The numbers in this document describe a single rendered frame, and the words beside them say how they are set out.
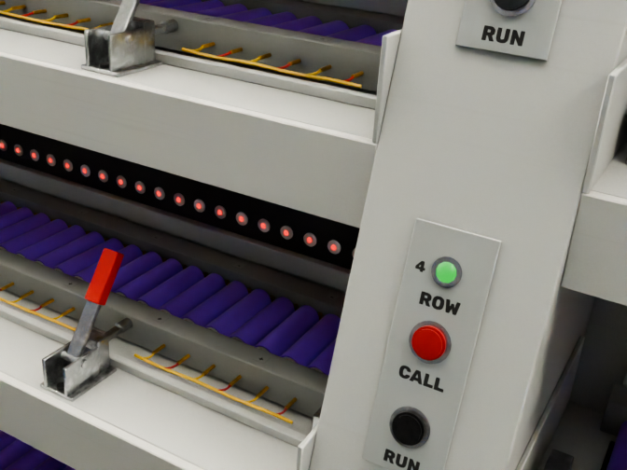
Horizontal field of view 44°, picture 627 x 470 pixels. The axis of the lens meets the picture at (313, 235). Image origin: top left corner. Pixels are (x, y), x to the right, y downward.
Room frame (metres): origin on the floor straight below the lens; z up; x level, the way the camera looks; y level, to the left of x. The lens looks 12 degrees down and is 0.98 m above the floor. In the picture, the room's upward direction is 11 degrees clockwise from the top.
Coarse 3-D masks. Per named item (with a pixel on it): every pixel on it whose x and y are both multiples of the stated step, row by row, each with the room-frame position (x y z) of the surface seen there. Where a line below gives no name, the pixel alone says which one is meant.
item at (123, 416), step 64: (64, 192) 0.68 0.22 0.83; (256, 256) 0.59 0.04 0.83; (0, 320) 0.52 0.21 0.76; (64, 320) 0.53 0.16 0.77; (0, 384) 0.46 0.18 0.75; (128, 384) 0.47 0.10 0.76; (192, 384) 0.47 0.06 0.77; (64, 448) 0.44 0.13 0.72; (128, 448) 0.42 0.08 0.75; (192, 448) 0.41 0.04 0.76; (256, 448) 0.42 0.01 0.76
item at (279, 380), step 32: (0, 256) 0.57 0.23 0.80; (0, 288) 0.55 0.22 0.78; (32, 288) 0.55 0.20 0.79; (64, 288) 0.53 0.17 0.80; (96, 320) 0.52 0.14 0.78; (160, 320) 0.50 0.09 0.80; (160, 352) 0.50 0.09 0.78; (192, 352) 0.48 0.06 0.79; (224, 352) 0.47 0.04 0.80; (256, 352) 0.47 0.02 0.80; (256, 384) 0.46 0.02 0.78; (288, 384) 0.45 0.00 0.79; (320, 384) 0.45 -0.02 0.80
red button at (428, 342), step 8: (424, 328) 0.34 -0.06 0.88; (432, 328) 0.34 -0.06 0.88; (416, 336) 0.34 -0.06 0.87; (424, 336) 0.34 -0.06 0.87; (432, 336) 0.34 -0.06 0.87; (440, 336) 0.34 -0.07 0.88; (416, 344) 0.34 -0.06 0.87; (424, 344) 0.34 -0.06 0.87; (432, 344) 0.34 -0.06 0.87; (440, 344) 0.34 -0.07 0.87; (416, 352) 0.34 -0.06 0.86; (424, 352) 0.34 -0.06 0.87; (432, 352) 0.34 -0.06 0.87; (440, 352) 0.34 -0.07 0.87; (432, 360) 0.34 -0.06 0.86
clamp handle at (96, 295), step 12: (108, 252) 0.48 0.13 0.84; (108, 264) 0.47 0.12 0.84; (96, 276) 0.47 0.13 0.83; (108, 276) 0.47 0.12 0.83; (96, 288) 0.47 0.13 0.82; (108, 288) 0.47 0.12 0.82; (96, 300) 0.47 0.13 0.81; (84, 312) 0.47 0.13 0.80; (96, 312) 0.47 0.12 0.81; (84, 324) 0.46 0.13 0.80; (84, 336) 0.46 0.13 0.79; (72, 348) 0.46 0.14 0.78; (84, 348) 0.46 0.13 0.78
